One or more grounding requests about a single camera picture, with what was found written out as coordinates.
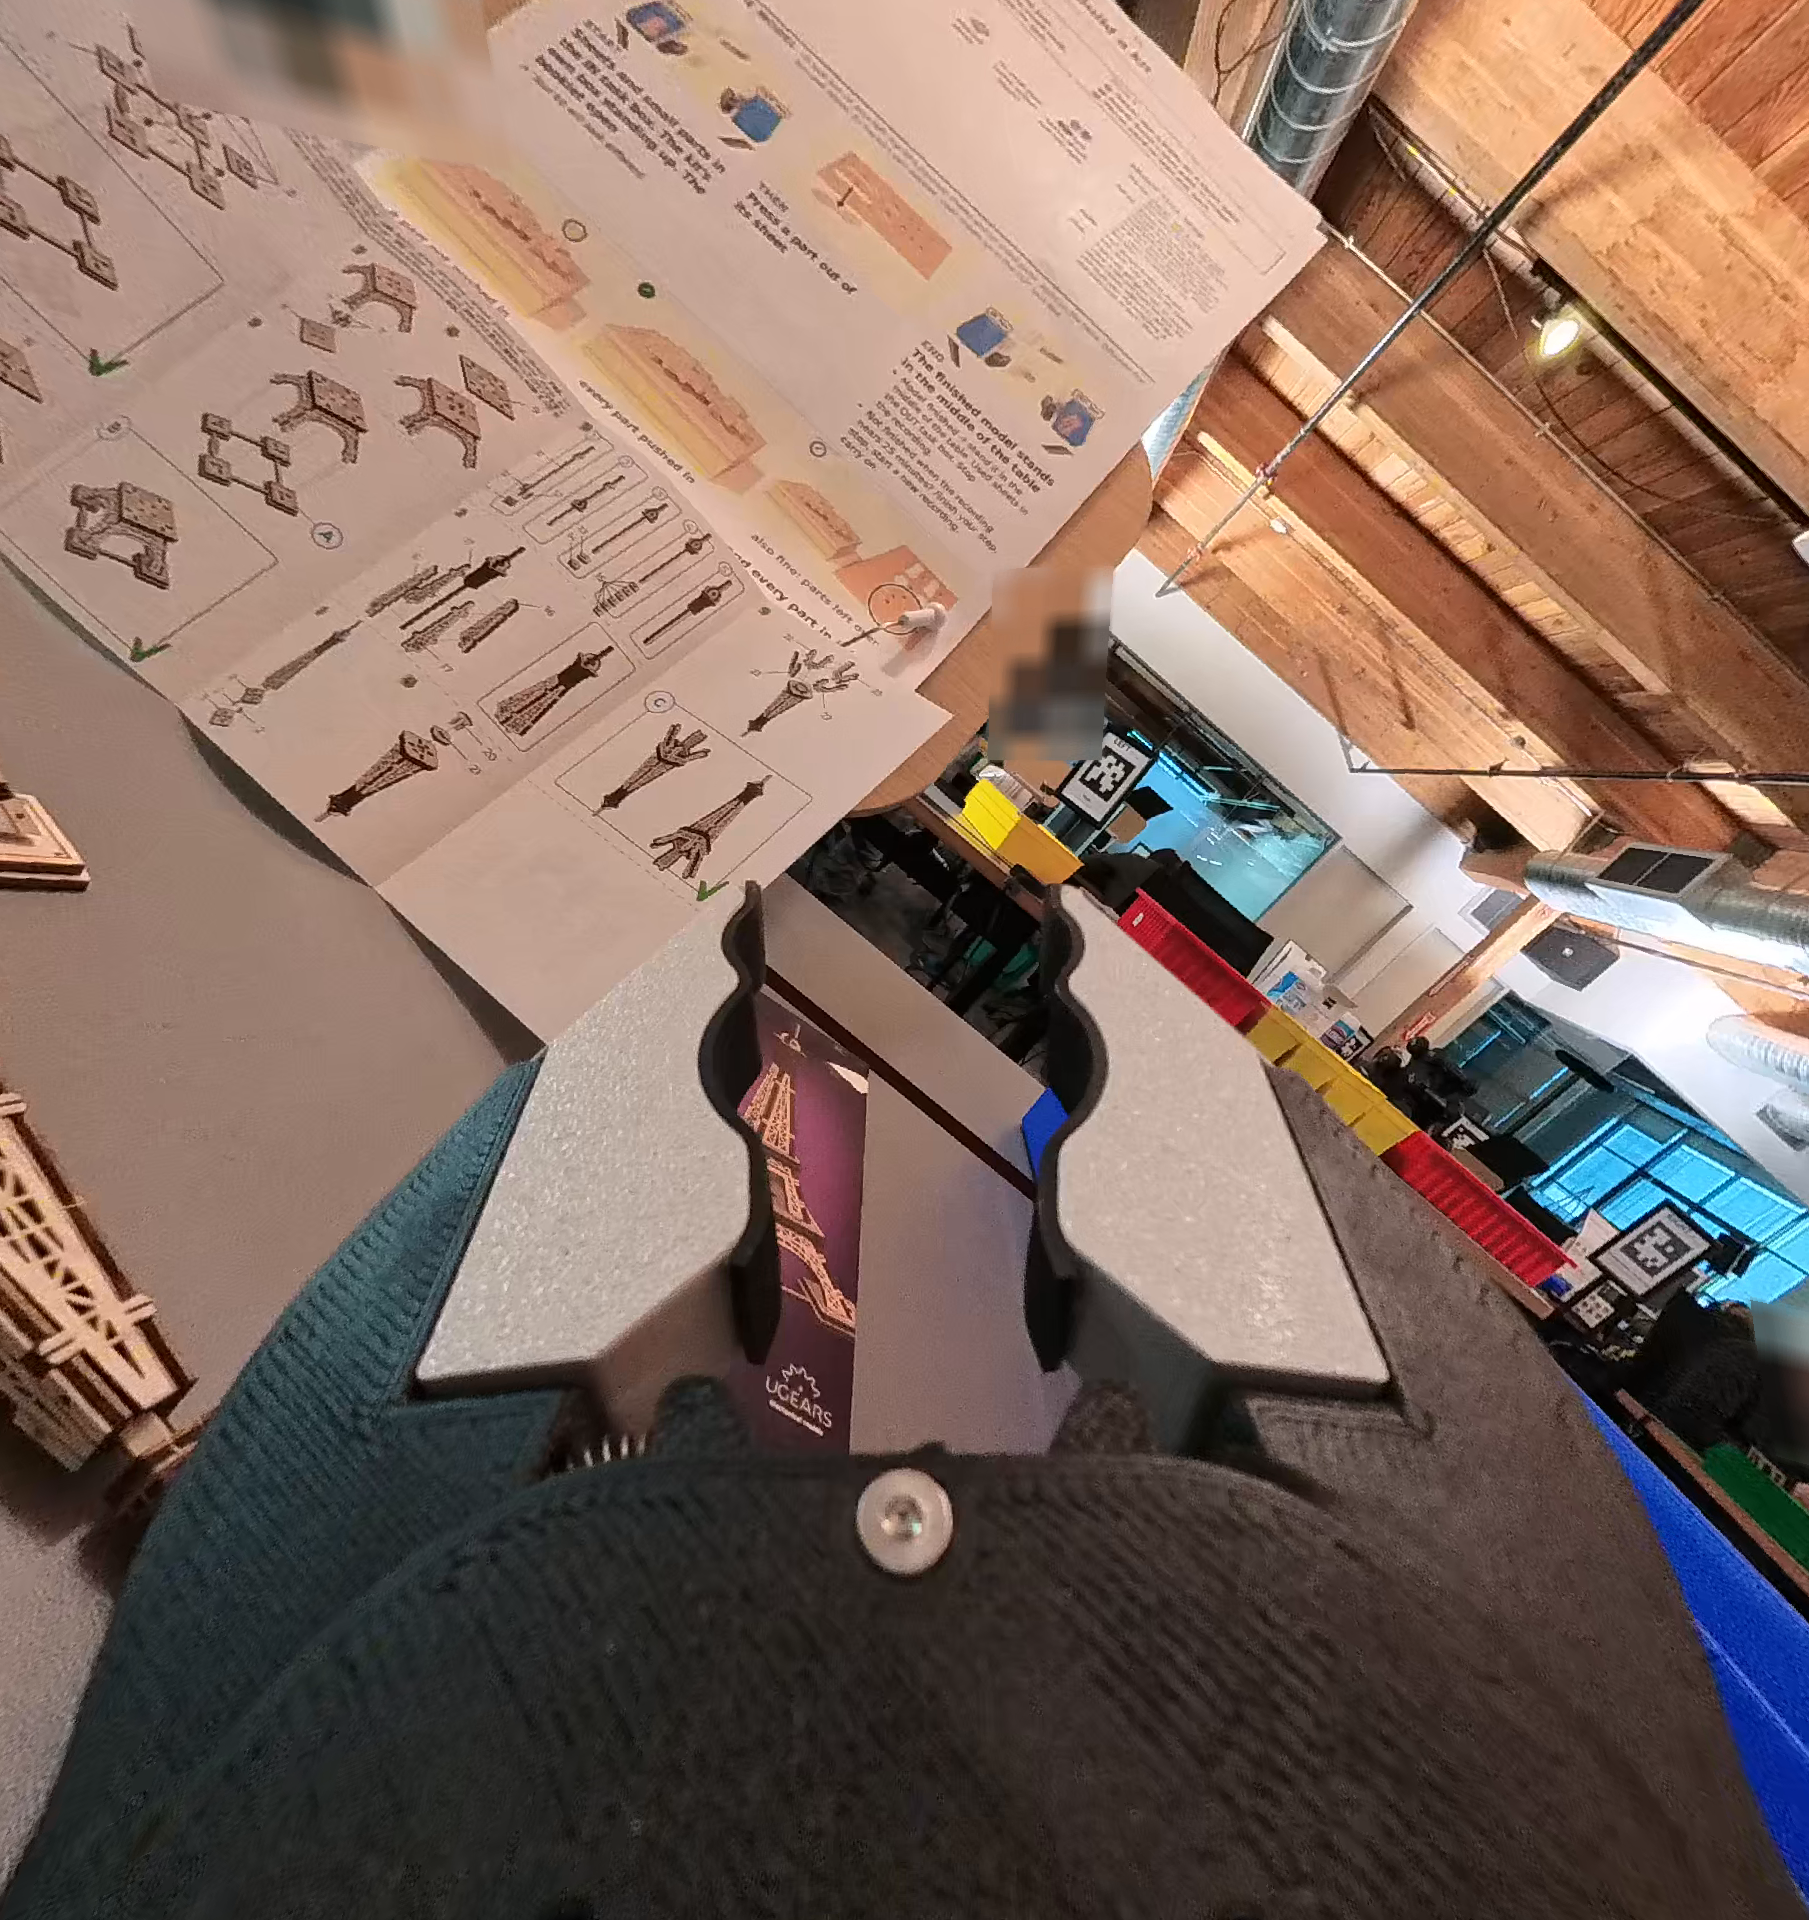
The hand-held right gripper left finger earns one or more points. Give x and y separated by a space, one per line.
590 1203

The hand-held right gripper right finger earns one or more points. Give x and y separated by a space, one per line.
1218 1203

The wooden tower spire section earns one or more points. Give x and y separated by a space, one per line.
35 1274

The purple puzzle box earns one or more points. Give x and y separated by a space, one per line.
811 1274

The row of yellow red bins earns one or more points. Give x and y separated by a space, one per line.
1474 1203

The black white marker board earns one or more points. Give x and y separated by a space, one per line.
1107 779
1650 1252

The brown cardboard board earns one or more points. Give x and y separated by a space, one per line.
938 751

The green plastic bin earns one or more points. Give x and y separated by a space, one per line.
1788 1516

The white plastic clip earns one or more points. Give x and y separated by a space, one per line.
913 624

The blue plastic bin with tag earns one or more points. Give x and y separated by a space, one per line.
1746 1678

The white assembly instruction sheet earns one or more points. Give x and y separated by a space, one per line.
317 454

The printed sheet with yellow pictures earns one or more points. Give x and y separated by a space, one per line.
917 223

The silver air duct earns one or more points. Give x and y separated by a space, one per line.
1321 73
1715 918

